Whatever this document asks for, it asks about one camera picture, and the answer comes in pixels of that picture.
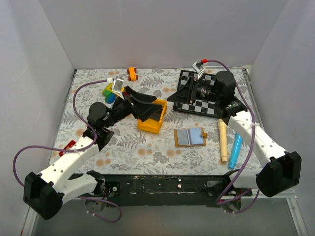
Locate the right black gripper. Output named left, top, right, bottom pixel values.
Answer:
left=167, top=76, right=221, bottom=105

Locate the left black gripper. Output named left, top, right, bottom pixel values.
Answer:
left=104, top=86, right=162, bottom=128

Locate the dark credit card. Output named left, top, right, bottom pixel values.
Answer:
left=150, top=107, right=163, bottom=122

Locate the tan leather card holder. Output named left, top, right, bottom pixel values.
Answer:
left=174, top=127, right=207, bottom=148

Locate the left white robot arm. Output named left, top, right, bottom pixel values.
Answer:
left=23, top=86, right=162, bottom=220

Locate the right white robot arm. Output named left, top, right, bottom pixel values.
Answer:
left=167, top=71, right=302, bottom=197

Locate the yellow plastic bin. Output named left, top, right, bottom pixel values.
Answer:
left=137, top=99, right=167, bottom=134

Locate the black white chessboard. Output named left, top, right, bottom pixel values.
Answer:
left=172, top=69, right=237, bottom=118

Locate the floral table mat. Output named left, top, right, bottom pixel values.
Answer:
left=48, top=68, right=271, bottom=177

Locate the yellow green toy block house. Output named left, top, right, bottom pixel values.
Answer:
left=102, top=82, right=124, bottom=104

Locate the orange toy car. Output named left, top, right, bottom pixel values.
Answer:
left=127, top=67, right=138, bottom=81

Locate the beige toy microphone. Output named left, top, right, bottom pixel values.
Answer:
left=218, top=119, right=228, bottom=163

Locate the blue toy microphone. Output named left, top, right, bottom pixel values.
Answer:
left=228, top=133, right=243, bottom=170

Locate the red toy block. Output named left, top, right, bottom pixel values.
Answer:
left=59, top=140, right=76, bottom=157

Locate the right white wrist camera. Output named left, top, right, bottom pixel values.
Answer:
left=192, top=61, right=205, bottom=80

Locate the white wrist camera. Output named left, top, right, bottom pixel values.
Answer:
left=192, top=61, right=205, bottom=80
left=112, top=78, right=124, bottom=96

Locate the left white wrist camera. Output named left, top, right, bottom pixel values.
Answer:
left=112, top=78, right=124, bottom=96

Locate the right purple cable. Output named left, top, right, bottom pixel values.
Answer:
left=201, top=59, right=260, bottom=214

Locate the purple cable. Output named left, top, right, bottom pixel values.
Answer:
left=12, top=78, right=123, bottom=223
left=201, top=59, right=260, bottom=214

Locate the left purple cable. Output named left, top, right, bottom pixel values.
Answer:
left=12, top=78, right=123, bottom=223

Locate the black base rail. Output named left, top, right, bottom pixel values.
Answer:
left=73, top=174, right=252, bottom=208

